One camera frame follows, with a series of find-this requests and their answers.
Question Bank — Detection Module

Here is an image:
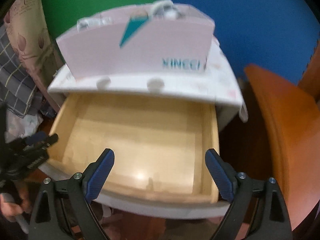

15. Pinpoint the wooden drawer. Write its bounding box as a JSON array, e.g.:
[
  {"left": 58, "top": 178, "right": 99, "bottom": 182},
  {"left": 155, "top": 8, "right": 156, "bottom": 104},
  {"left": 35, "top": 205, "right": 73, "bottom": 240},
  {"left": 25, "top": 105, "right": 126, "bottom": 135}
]
[{"left": 49, "top": 93, "right": 219, "bottom": 204}]

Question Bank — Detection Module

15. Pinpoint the person's left hand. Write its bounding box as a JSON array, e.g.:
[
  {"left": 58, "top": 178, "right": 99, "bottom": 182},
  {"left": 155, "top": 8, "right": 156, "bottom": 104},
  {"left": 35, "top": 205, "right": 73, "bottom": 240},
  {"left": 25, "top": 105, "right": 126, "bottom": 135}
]
[{"left": 1, "top": 182, "right": 32, "bottom": 222}]

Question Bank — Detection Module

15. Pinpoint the plaid grey bedding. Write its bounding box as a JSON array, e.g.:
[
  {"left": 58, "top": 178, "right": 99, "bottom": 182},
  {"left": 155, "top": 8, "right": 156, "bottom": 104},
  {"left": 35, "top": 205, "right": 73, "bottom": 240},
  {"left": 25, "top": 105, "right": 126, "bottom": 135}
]
[{"left": 1, "top": 23, "right": 54, "bottom": 118}]

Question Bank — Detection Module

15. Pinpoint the orange wooden chair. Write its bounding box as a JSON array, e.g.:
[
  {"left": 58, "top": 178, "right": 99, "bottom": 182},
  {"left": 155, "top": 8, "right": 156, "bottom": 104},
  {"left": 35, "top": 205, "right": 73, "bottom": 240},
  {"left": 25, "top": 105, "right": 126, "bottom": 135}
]
[{"left": 245, "top": 48, "right": 319, "bottom": 229}]

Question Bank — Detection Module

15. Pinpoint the floral pink bedding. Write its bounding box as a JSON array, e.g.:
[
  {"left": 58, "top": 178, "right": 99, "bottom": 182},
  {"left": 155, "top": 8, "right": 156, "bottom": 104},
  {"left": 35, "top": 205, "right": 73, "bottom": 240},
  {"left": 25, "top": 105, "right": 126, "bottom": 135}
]
[{"left": 3, "top": 0, "right": 63, "bottom": 88}]

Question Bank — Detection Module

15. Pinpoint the white nightstand cabinet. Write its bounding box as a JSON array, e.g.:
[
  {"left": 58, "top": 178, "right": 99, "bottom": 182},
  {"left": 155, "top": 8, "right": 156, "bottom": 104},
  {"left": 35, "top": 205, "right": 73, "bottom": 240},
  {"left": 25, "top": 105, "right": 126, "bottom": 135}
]
[{"left": 40, "top": 38, "right": 248, "bottom": 219}]

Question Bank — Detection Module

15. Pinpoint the white Xing shoe box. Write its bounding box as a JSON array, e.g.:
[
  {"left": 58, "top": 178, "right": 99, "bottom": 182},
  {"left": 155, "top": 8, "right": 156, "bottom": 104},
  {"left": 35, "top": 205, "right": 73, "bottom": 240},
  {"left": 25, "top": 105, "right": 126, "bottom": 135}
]
[{"left": 56, "top": 0, "right": 215, "bottom": 79}]

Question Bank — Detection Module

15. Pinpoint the blue foam wall mat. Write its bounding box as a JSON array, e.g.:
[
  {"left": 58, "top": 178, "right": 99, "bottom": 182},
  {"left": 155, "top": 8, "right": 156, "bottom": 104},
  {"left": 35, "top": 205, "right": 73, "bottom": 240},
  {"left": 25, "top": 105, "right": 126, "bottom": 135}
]
[{"left": 172, "top": 0, "right": 319, "bottom": 83}]

